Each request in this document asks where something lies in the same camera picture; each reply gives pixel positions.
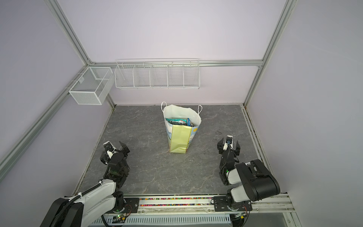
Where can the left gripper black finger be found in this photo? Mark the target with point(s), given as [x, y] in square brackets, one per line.
[108, 146]
[124, 149]

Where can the right gripper body, black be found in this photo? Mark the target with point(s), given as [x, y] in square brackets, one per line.
[223, 153]

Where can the left gripper body, black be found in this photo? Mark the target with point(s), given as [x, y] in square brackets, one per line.
[123, 152]

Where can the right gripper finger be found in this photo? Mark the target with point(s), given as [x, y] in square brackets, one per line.
[237, 148]
[221, 144]

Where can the blue snack packet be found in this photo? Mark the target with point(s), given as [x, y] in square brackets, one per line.
[190, 123]

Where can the teal Fox's mint bag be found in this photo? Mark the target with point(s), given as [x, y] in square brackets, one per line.
[185, 122]

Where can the paper bag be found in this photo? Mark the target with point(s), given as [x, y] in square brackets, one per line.
[180, 136]

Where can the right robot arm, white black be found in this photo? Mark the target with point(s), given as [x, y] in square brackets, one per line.
[255, 181]

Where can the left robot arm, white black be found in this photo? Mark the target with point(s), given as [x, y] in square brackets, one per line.
[85, 207]

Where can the white mesh basket, small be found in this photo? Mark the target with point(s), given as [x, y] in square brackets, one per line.
[93, 86]

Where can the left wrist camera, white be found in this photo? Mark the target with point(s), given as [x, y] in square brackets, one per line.
[110, 154]

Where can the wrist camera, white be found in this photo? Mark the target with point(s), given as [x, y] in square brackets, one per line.
[228, 143]
[110, 154]

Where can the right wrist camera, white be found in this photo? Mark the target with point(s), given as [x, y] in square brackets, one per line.
[228, 143]

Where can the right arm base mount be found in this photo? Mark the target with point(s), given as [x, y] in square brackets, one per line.
[226, 203]

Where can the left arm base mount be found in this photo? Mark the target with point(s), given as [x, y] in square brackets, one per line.
[126, 205]

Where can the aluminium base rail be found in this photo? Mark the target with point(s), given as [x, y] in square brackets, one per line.
[193, 205]

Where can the white vented cable duct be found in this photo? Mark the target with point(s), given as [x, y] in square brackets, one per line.
[168, 220]

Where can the white wire basket, long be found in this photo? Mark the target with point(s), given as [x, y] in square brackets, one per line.
[174, 73]

